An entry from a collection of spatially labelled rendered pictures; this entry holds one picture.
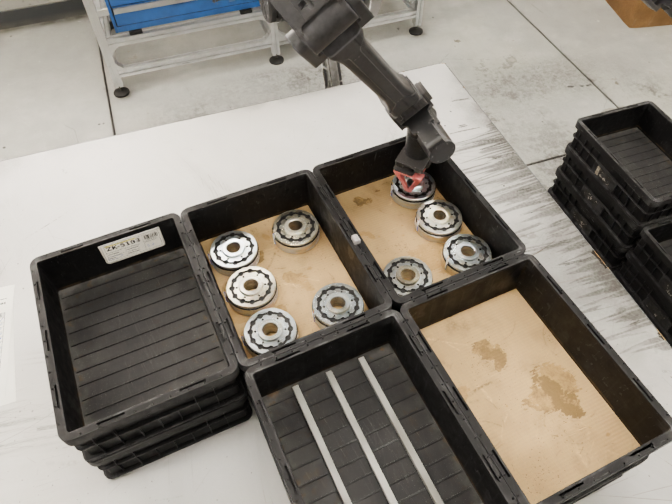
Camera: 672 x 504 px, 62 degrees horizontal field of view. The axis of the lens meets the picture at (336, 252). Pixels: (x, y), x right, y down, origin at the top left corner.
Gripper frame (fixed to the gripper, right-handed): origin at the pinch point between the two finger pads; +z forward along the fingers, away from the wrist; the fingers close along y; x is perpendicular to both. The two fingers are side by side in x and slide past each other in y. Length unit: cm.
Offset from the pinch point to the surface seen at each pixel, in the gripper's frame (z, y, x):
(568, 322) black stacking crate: -2.7, -23.2, -40.8
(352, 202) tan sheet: 4.0, -9.5, 11.1
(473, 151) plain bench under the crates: 17.4, 34.6, -5.7
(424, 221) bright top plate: 1.0, -9.6, -6.8
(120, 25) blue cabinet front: 52, 79, 177
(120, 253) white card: -1, -49, 46
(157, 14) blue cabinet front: 50, 92, 165
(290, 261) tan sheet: 3.7, -31.1, 15.2
